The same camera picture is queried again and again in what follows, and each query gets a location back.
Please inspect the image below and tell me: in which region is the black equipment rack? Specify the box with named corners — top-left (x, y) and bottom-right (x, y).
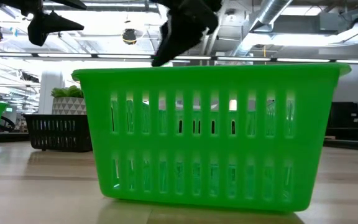
top-left (324, 101), bottom-right (358, 142)

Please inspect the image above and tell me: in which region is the silver ceiling duct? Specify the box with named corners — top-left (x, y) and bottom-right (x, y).
top-left (227, 0), bottom-right (294, 57)

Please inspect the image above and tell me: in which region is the succulent in patterned pot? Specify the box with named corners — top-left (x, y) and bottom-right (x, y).
top-left (50, 85), bottom-right (88, 116)

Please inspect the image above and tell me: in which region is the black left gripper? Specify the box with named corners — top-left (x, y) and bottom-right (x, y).
top-left (0, 0), bottom-right (88, 48)

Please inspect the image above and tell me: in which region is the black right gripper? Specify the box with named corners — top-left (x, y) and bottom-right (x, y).
top-left (150, 0), bottom-right (224, 68)

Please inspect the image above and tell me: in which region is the black plastic slotted basket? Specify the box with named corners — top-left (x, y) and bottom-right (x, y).
top-left (22, 113), bottom-right (94, 154)

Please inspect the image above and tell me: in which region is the white building pillar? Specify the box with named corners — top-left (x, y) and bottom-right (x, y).
top-left (39, 70), bottom-right (66, 116)

